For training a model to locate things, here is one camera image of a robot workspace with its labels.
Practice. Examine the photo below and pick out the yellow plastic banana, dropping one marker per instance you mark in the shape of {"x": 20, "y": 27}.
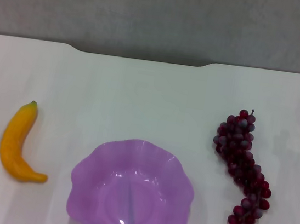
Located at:
{"x": 14, "y": 141}

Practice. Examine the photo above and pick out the dark red grape bunch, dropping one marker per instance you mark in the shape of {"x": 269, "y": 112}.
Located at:
{"x": 239, "y": 157}

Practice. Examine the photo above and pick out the purple wavy-edged plastic plate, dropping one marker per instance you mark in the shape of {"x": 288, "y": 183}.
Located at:
{"x": 130, "y": 197}

